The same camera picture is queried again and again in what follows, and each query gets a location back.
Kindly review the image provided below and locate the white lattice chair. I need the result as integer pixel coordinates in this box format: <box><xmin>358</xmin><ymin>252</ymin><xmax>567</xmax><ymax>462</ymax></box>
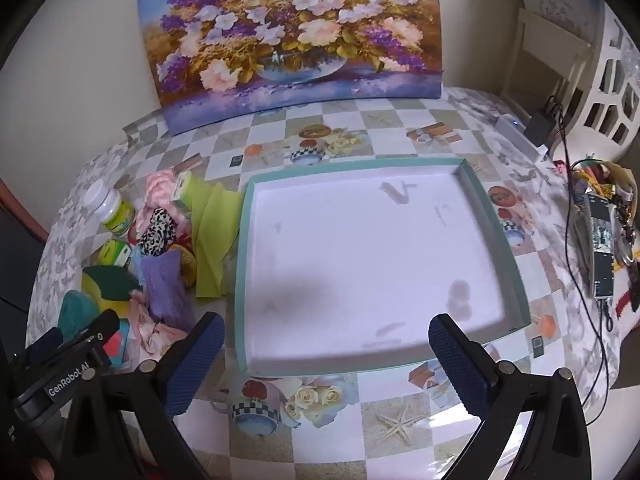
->
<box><xmin>575</xmin><ymin>10</ymin><xmax>640</xmax><ymax>161</ymax></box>

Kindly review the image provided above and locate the basket of small clutter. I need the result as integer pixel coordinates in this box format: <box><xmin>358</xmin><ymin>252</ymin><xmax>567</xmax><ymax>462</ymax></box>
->
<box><xmin>570</xmin><ymin>157</ymin><xmax>640</xmax><ymax>271</ymax></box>

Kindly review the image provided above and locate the pale green tissue pack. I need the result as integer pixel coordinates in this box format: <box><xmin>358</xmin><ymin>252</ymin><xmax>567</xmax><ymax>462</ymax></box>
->
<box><xmin>170</xmin><ymin>170</ymin><xmax>197</xmax><ymax>213</ymax></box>

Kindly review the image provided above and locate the red crochet trimmed mat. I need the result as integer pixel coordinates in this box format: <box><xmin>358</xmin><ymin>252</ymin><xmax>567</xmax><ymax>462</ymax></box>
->
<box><xmin>607</xmin><ymin>270</ymin><xmax>640</xmax><ymax>321</ymax></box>

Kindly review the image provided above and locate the teal rimmed white tray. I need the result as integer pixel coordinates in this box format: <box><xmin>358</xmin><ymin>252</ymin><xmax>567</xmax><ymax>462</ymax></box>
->
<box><xmin>234</xmin><ymin>157</ymin><xmax>532</xmax><ymax>376</ymax></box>

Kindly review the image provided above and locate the smartphone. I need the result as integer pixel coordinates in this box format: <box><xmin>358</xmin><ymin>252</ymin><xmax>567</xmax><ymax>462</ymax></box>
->
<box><xmin>582</xmin><ymin>192</ymin><xmax>618</xmax><ymax>301</ymax></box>

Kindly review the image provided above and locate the light blue cloth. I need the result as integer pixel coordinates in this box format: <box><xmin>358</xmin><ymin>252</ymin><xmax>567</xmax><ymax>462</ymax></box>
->
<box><xmin>129</xmin><ymin>255</ymin><xmax>148</xmax><ymax>291</ymax></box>

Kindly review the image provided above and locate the dark green yellow sponge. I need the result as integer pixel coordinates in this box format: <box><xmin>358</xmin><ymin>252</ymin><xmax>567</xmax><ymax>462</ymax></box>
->
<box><xmin>81</xmin><ymin>265</ymin><xmax>143</xmax><ymax>311</ymax></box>

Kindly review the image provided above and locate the floral painting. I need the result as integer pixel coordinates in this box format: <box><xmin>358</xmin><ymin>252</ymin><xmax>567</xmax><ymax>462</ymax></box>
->
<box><xmin>136</xmin><ymin>0</ymin><xmax>445</xmax><ymax>136</ymax></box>

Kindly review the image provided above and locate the checkered printed tablecloth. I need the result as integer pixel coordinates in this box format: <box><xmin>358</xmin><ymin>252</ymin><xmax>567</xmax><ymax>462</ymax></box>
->
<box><xmin>115</xmin><ymin>92</ymin><xmax>591</xmax><ymax>480</ymax></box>

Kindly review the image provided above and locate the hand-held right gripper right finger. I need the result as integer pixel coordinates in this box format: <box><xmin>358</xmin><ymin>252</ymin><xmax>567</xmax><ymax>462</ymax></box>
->
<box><xmin>429</xmin><ymin>313</ymin><xmax>601</xmax><ymax>480</ymax></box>

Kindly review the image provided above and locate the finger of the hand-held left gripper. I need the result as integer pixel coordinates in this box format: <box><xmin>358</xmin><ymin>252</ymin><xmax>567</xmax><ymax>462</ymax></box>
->
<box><xmin>27</xmin><ymin>328</ymin><xmax>64</xmax><ymax>357</ymax></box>
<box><xmin>65</xmin><ymin>310</ymin><xmax>121</xmax><ymax>356</ymax></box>

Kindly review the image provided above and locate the lime green cloth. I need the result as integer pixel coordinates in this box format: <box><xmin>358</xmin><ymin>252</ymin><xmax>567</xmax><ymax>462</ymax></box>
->
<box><xmin>192</xmin><ymin>180</ymin><xmax>246</xmax><ymax>301</ymax></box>

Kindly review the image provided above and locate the leopard print scrunchie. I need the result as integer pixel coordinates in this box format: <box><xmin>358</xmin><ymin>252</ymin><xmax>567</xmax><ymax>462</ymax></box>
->
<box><xmin>137</xmin><ymin>206</ymin><xmax>177</xmax><ymax>257</ymax></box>

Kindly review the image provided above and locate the light pink cloth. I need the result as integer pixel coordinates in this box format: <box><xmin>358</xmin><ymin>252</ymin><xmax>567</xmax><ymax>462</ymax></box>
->
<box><xmin>125</xmin><ymin>295</ymin><xmax>188</xmax><ymax>361</ymax></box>

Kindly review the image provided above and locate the pink white striped fluffy cloth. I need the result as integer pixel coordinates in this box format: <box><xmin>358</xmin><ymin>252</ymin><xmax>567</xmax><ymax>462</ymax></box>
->
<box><xmin>134</xmin><ymin>170</ymin><xmax>186</xmax><ymax>233</ymax></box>

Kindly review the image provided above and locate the tan round puff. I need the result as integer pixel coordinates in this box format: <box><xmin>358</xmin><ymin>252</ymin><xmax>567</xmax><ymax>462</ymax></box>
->
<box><xmin>177</xmin><ymin>247</ymin><xmax>200</xmax><ymax>288</ymax></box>

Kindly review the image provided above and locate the teal soft pad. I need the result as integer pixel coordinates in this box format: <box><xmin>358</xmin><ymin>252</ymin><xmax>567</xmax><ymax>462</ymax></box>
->
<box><xmin>57</xmin><ymin>291</ymin><xmax>101</xmax><ymax>341</ymax></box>

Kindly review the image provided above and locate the purple cloth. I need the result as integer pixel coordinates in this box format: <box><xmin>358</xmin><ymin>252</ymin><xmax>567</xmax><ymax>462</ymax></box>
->
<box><xmin>140</xmin><ymin>249</ymin><xmax>197</xmax><ymax>331</ymax></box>

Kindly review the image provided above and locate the black charger with cable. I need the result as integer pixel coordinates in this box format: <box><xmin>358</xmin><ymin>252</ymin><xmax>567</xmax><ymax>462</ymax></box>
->
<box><xmin>547</xmin><ymin>95</ymin><xmax>618</xmax><ymax>426</ymax></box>

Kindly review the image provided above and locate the dark furniture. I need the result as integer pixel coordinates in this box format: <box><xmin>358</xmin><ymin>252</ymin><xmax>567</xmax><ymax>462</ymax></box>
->
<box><xmin>0</xmin><ymin>177</ymin><xmax>50</xmax><ymax>346</ymax></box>

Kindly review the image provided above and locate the white bottle green label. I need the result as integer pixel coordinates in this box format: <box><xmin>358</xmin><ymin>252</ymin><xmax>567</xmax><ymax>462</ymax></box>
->
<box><xmin>84</xmin><ymin>178</ymin><xmax>138</xmax><ymax>238</ymax></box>

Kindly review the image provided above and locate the white power strip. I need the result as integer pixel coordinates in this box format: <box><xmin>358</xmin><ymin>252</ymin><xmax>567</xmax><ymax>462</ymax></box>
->
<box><xmin>495</xmin><ymin>115</ymin><xmax>551</xmax><ymax>161</ymax></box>

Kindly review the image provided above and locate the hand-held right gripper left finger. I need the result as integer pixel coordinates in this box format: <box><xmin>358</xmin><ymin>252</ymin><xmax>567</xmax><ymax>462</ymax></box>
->
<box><xmin>60</xmin><ymin>311</ymin><xmax>226</xmax><ymax>480</ymax></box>

